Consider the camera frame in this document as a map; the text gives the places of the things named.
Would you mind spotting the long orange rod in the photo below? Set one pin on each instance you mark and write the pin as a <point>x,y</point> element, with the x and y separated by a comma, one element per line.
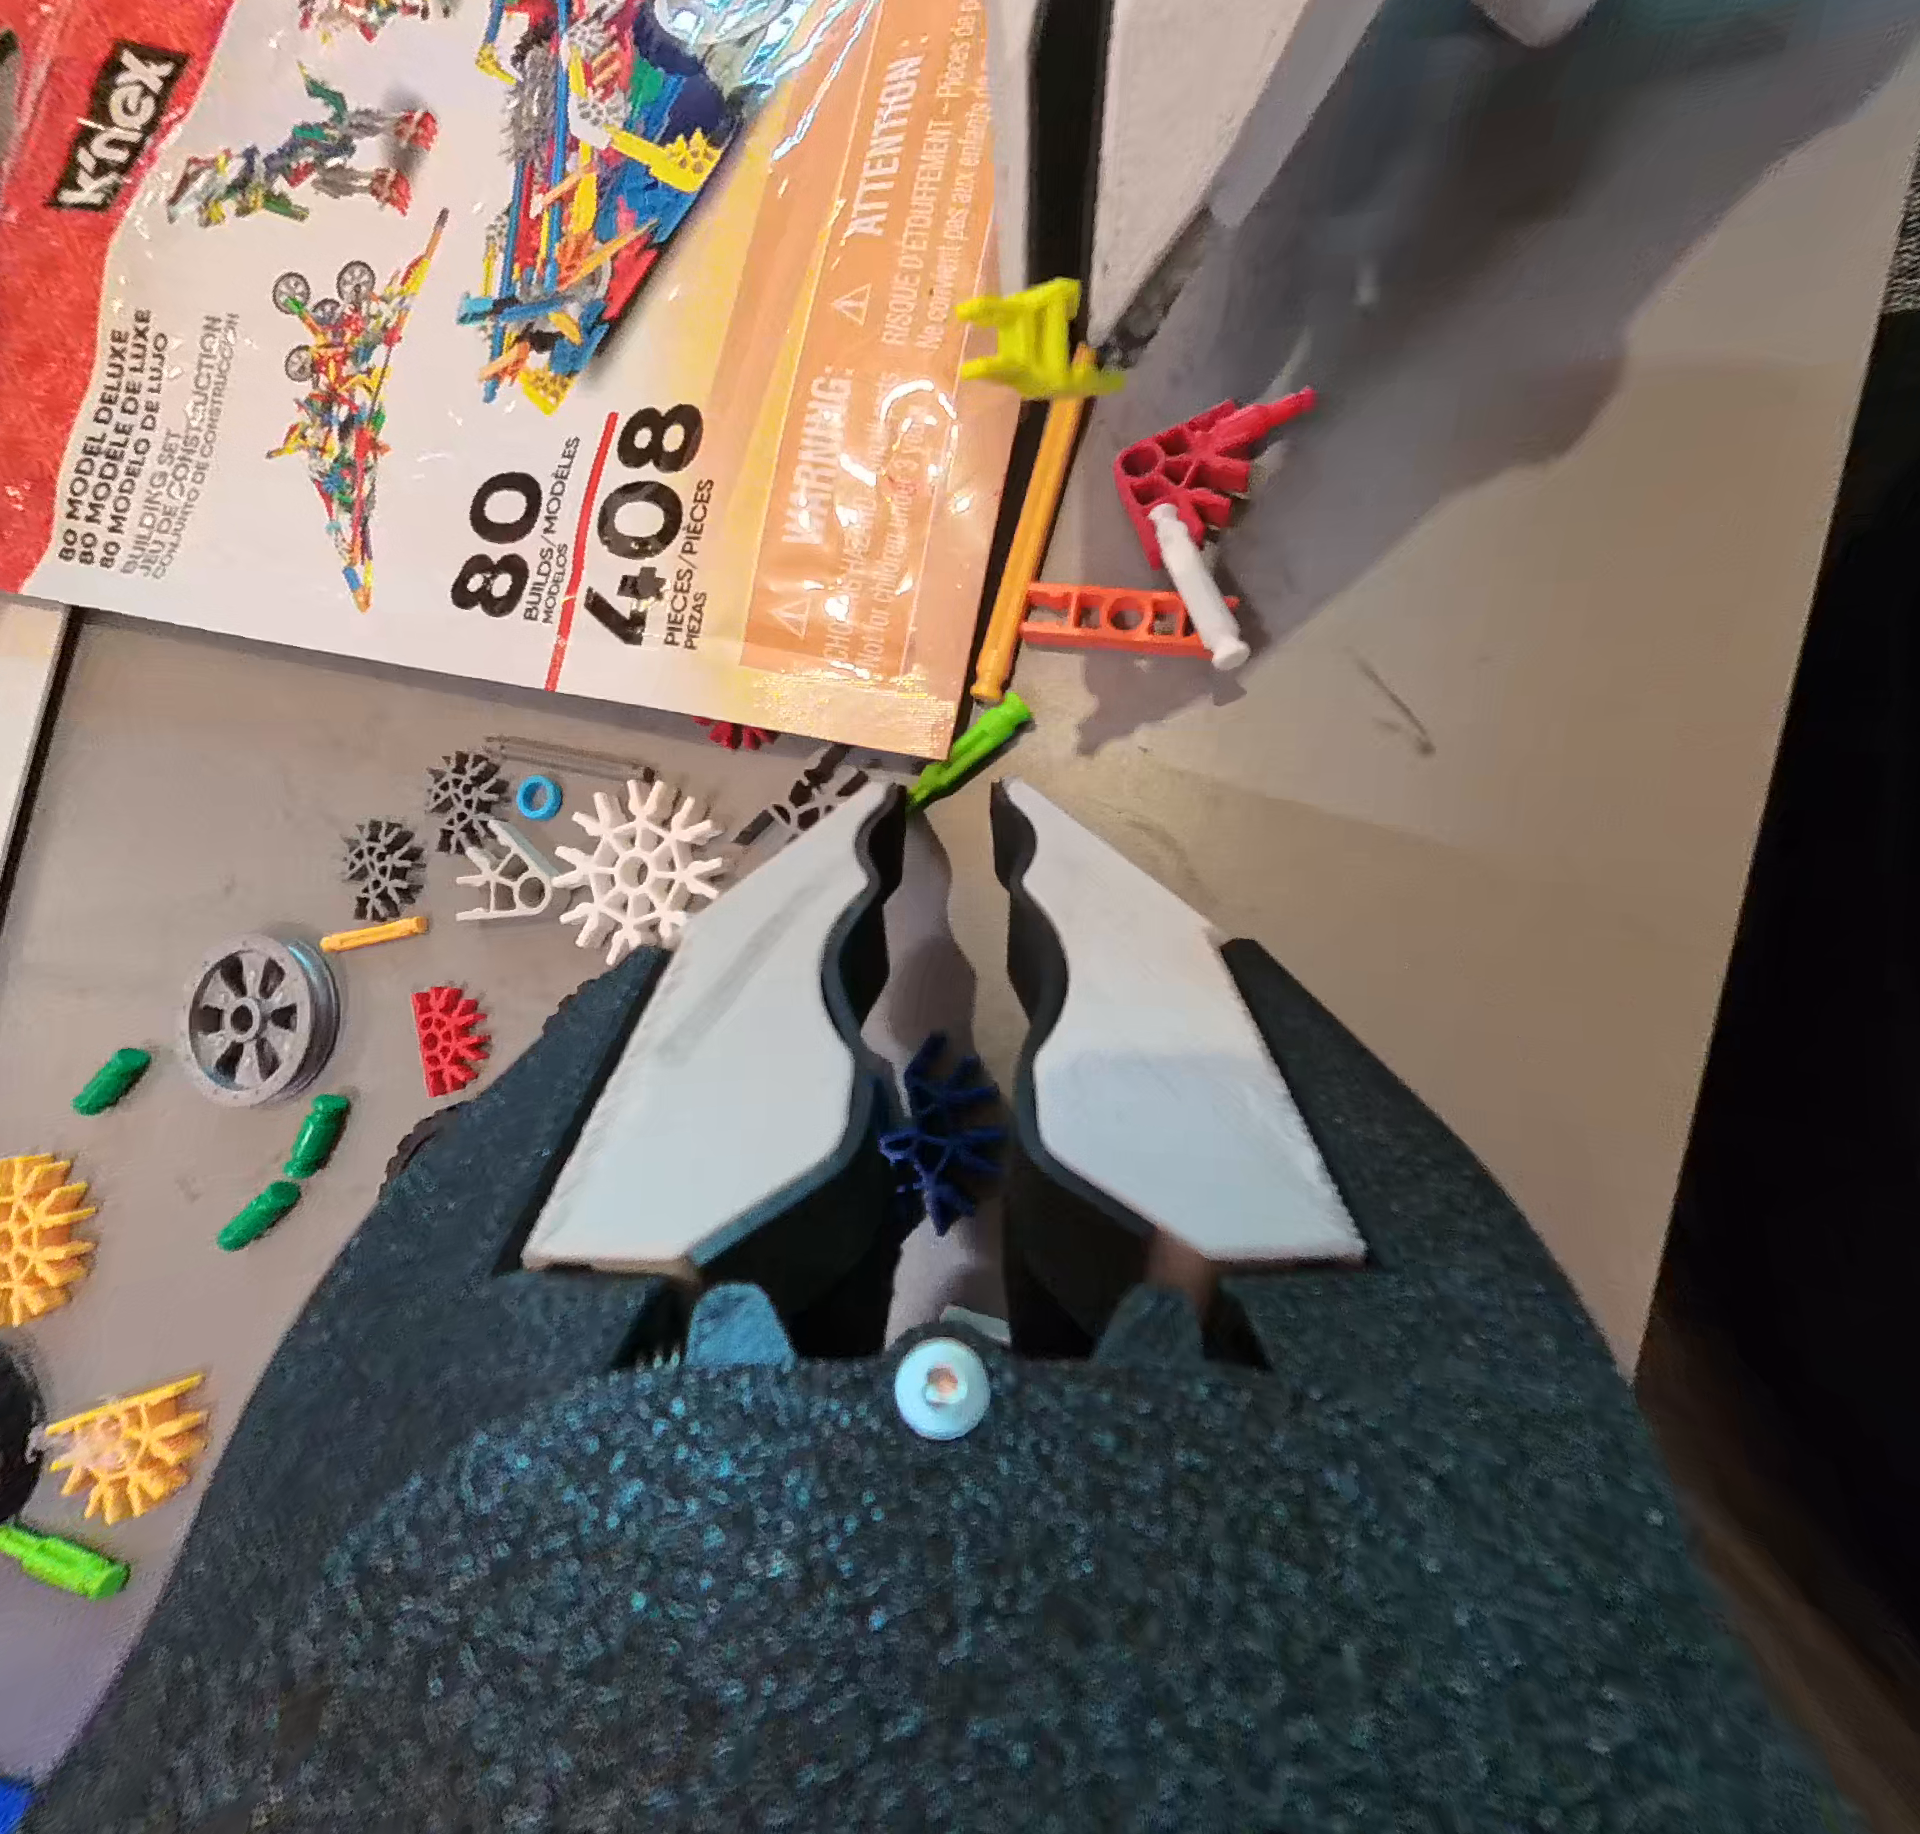
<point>1035,515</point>

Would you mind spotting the short orange rod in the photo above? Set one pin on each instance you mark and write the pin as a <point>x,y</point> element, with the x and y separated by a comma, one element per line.
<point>375,936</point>

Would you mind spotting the person's dark clothing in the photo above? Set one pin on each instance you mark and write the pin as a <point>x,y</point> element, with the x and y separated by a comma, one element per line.
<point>1800,965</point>

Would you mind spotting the blue snowflake connector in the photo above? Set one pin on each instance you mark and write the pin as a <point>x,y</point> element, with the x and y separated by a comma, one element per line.
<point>937,1136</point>

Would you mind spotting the yellow fan connector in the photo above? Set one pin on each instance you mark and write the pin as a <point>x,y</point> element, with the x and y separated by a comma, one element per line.
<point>127,1444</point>
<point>37,1240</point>

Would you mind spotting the lime green rod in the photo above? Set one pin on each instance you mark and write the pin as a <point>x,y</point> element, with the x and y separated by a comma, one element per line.
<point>975,742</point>
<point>61,1560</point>

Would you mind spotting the pale grey triangular connector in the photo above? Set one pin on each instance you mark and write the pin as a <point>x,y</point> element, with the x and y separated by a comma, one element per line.
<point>502,889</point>

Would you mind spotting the red snowflake connector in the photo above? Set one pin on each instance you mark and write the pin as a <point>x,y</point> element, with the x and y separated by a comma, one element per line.
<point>735,736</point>

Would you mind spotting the red white toy packaging bag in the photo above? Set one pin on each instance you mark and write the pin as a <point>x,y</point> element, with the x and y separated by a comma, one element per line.
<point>450,364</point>

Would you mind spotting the white rod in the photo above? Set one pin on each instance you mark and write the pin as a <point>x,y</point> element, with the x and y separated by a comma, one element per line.
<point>1201,590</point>

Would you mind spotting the red fan connector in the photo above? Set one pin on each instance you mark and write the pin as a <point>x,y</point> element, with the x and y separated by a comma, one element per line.
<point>447,1042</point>

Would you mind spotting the clear long rod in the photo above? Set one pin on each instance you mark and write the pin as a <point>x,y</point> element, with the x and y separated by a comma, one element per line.
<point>571,757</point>

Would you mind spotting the dark grey half-snowflake connector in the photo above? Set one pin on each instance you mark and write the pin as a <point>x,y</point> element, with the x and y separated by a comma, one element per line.
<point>796,815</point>

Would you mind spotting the white snowflake connector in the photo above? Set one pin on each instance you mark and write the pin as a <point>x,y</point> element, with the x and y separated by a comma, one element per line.
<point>638,865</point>

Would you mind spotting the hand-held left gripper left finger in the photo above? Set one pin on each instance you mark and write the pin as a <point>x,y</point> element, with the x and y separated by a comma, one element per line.
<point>705,1099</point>

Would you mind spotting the red multi-hole connector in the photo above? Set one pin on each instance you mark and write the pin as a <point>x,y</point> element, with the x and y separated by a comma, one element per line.
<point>1177,475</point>

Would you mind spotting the black tire with inner connectors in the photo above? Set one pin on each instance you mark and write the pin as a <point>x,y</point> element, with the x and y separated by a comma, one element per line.
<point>12,1429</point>

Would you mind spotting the small dark grey snowflake connector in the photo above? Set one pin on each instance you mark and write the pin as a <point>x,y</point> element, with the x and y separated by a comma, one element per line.
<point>385,871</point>
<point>468,802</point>

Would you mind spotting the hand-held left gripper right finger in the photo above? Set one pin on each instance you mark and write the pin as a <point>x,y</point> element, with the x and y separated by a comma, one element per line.
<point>1170,1114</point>

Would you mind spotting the grey wheel hub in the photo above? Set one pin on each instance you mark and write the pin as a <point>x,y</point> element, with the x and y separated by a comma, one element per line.
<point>247,1021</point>

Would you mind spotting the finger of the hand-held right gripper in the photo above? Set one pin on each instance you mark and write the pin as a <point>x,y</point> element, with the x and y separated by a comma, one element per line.
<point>1231,35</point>

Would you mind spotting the short dark green rod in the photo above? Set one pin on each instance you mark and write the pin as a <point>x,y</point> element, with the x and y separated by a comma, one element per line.
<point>318,1136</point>
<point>257,1214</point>
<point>112,1079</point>

